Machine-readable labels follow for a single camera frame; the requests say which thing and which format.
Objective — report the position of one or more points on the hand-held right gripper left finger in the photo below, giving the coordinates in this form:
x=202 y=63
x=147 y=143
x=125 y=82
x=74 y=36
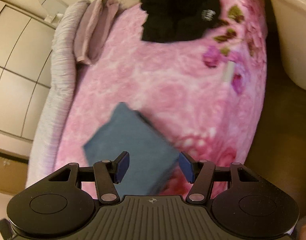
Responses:
x=123 y=166

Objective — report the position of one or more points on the mauve pillow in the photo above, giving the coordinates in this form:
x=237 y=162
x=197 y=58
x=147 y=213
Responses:
x=93 y=30

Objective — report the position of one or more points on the white blanket label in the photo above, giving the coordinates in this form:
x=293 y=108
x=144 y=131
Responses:
x=229 y=71

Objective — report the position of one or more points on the black garment with white print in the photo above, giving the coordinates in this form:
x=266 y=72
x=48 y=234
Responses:
x=173 y=17

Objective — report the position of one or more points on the white plastic bucket with lid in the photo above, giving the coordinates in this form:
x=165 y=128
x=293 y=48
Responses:
x=293 y=30

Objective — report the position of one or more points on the blue denim jeans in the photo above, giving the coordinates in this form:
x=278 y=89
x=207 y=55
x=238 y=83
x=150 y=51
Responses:
x=133 y=140

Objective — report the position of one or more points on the clear oval tabletop mirror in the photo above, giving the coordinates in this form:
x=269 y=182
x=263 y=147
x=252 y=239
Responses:
x=53 y=7

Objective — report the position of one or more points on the pink floral blanket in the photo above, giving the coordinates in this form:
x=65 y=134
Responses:
x=180 y=92

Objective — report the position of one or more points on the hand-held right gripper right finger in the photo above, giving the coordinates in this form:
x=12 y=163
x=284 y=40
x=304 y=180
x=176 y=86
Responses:
x=186 y=166

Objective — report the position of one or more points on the grey quilted blanket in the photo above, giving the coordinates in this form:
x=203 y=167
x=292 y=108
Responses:
x=63 y=62

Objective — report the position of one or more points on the cream wardrobe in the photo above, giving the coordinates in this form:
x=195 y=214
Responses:
x=13 y=55

